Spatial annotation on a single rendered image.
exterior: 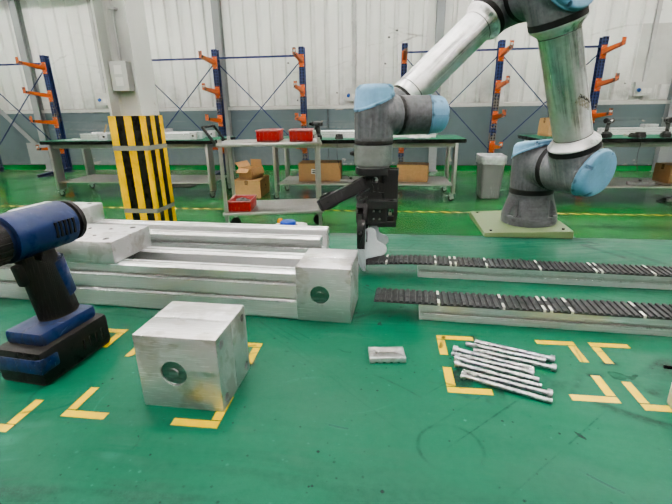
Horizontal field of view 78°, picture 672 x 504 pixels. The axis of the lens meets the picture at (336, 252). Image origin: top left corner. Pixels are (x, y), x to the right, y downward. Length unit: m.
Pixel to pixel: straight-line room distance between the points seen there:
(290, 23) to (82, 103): 4.58
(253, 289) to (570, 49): 0.82
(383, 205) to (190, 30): 8.55
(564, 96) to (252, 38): 7.96
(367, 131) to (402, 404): 0.50
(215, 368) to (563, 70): 0.92
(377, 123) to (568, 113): 0.48
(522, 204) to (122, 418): 1.07
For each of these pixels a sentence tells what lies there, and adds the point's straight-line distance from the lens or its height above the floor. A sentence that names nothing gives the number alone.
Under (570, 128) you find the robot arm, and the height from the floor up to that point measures 1.07.
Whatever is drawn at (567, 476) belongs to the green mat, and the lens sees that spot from 0.50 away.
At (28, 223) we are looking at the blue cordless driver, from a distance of 0.63.
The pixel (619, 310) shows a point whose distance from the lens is 0.78.
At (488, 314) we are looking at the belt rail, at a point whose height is 0.79.
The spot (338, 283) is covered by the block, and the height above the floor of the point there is 0.85.
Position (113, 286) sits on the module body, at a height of 0.82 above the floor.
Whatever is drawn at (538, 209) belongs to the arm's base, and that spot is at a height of 0.85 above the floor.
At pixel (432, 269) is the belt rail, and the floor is 0.80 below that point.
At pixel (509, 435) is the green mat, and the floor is 0.78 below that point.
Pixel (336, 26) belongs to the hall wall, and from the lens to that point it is 8.51.
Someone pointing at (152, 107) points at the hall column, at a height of 1.16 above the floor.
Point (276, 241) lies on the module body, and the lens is 0.88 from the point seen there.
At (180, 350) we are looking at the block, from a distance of 0.51.
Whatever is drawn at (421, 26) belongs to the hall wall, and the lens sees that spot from 8.46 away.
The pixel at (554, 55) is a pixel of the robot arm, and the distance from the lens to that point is 1.09.
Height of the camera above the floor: 1.11
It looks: 19 degrees down
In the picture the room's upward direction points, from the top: 1 degrees counter-clockwise
